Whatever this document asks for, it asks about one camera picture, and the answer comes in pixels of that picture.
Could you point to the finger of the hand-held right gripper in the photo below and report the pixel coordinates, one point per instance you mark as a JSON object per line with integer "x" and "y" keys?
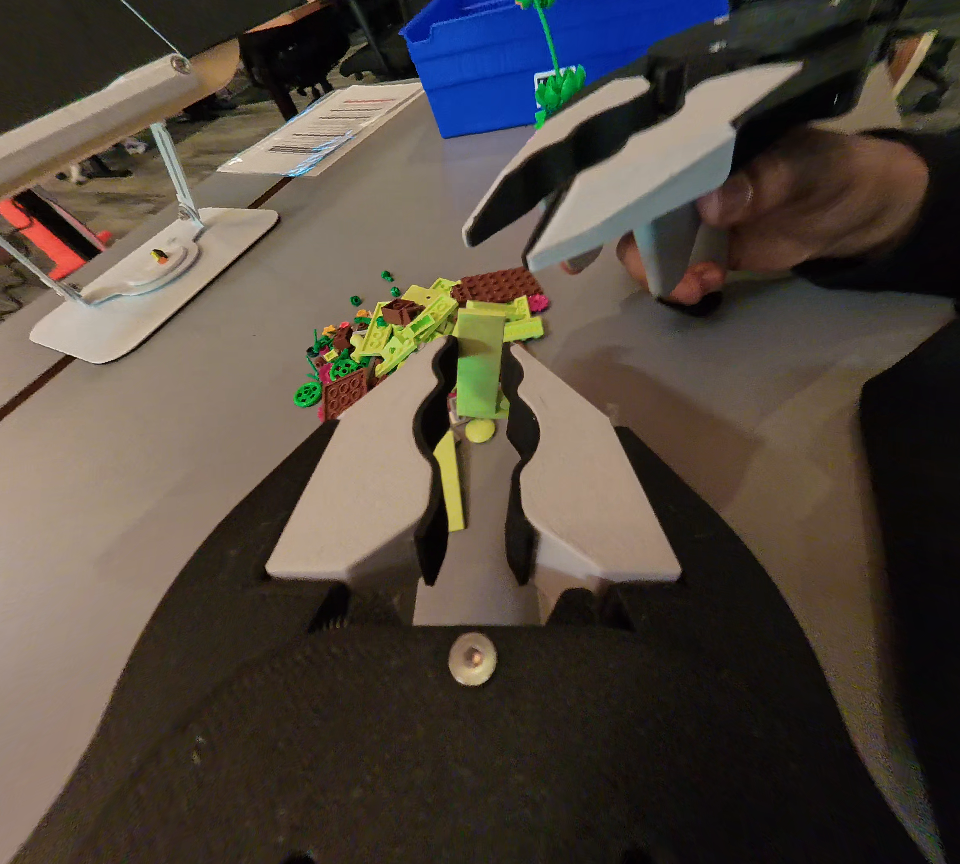
{"x": 652, "y": 182}
{"x": 570, "y": 118}

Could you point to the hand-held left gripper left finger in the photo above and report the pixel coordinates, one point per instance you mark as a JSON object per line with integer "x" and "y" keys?
{"x": 352, "y": 504}

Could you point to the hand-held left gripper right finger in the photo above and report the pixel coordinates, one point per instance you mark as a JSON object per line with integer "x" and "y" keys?
{"x": 592, "y": 504}

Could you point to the lime green plates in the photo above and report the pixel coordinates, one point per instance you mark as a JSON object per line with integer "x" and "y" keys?
{"x": 480, "y": 362}

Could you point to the pile of toy bricks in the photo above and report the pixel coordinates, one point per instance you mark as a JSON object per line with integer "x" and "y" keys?
{"x": 420, "y": 313}

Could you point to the person's right forearm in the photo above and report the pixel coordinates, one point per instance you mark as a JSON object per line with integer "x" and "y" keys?
{"x": 930, "y": 249}

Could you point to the person's right hand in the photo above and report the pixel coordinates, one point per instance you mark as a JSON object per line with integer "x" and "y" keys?
{"x": 825, "y": 197}

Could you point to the toy flower in pink pot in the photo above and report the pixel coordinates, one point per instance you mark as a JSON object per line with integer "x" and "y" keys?
{"x": 559, "y": 88}

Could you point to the blue plastic bin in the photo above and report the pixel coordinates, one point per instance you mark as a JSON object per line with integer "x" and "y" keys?
{"x": 480, "y": 54}

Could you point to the printed paper sheet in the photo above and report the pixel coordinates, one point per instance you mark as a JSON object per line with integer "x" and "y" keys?
{"x": 330, "y": 122}

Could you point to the black office chair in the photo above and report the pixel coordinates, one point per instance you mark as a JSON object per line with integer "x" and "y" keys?
{"x": 300, "y": 62}

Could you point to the white lamp base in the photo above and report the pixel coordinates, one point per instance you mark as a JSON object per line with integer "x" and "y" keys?
{"x": 210, "y": 249}

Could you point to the red object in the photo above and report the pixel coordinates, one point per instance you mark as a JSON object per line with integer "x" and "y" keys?
{"x": 45, "y": 234}

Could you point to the black monitor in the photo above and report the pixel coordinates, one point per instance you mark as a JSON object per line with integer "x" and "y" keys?
{"x": 112, "y": 17}

